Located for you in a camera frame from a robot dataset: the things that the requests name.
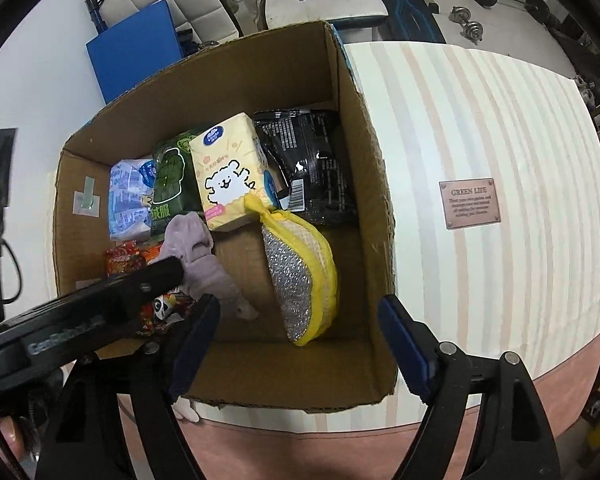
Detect mauve cloth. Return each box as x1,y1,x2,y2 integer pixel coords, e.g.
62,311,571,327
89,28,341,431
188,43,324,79
155,212,259,321

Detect yellow tissue pack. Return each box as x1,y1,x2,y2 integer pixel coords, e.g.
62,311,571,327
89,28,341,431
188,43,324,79
189,113,279,232

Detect green snack packet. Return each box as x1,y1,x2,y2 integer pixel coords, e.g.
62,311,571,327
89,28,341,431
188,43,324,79
150,127,204,236

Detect black foil packet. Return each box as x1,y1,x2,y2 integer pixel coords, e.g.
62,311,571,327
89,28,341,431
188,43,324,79
253,108,356,226

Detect red snack packet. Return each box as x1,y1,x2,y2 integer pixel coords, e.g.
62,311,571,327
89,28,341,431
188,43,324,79
105,240,147,278

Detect striped pink tablecloth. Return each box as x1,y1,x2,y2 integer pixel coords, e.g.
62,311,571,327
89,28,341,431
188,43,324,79
114,41,600,480

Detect black weight bench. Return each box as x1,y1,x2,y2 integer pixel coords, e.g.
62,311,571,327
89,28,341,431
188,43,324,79
379,0,445,44

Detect blue tissue pack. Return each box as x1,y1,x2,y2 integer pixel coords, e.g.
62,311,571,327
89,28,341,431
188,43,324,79
108,158,156,242

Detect yellow silver scrub sponge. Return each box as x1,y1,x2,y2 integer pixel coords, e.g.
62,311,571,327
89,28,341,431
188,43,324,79
244,193,339,347

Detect open cardboard box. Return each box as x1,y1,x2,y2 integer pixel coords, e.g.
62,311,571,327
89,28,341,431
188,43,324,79
53,22,396,413

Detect chrome dumbbell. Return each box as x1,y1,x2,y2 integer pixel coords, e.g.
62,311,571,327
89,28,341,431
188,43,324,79
449,6,484,44

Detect orange panda snack packet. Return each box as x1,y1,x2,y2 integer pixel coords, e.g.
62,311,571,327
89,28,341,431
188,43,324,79
137,242,195,336

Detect blue folded mat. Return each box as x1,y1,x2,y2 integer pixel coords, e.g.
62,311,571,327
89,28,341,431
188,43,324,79
86,1,183,104

